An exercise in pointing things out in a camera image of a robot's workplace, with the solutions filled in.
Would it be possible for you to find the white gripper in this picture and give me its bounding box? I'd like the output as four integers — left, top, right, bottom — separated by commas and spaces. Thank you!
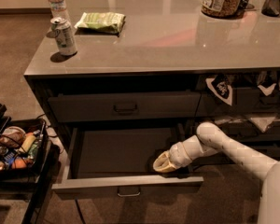
153, 135, 215, 174

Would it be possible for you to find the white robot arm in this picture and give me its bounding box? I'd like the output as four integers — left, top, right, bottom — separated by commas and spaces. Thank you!
153, 122, 280, 224

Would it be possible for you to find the grey drawer cabinet counter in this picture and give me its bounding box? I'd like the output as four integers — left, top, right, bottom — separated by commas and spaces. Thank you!
23, 0, 280, 173

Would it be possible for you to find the white bag in drawer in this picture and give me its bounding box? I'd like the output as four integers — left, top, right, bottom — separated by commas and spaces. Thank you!
214, 113, 277, 133

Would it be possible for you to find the black tray stand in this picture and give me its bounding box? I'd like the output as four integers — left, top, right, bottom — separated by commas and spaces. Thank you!
0, 104, 60, 224

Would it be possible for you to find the black bin of groceries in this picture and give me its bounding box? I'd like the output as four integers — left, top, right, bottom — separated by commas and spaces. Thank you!
0, 117, 48, 181

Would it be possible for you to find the white green soda can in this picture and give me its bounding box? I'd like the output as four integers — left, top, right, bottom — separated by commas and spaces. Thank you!
50, 17, 77, 56

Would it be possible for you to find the green chip bag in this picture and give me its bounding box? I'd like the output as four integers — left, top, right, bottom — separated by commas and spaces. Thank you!
75, 12, 126, 35

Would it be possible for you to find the large jar of nuts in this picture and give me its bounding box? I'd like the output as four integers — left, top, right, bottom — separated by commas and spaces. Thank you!
202, 0, 241, 18

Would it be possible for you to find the clear plastic water bottle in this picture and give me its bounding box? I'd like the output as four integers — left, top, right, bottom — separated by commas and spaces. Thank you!
48, 0, 69, 20

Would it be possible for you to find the black floor cable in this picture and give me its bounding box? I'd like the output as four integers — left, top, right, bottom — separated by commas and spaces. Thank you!
74, 199, 87, 224

